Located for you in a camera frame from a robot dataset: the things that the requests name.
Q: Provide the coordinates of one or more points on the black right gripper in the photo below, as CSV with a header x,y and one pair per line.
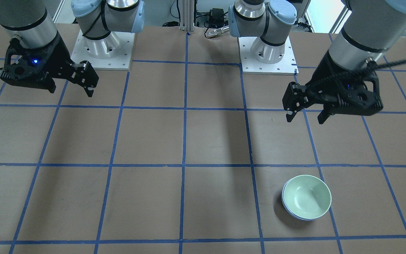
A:
x,y
57,53

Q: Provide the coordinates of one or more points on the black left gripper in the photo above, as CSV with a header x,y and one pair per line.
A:
x,y
326,72

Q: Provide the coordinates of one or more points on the green bowl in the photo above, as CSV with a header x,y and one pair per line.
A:
x,y
311,185

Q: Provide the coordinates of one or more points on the silver metal connector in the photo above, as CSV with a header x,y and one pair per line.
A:
x,y
217,32

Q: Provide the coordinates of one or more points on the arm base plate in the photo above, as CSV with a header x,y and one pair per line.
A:
x,y
260,58
111,53

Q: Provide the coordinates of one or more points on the aluminium frame post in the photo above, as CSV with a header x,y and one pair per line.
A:
x,y
187,14

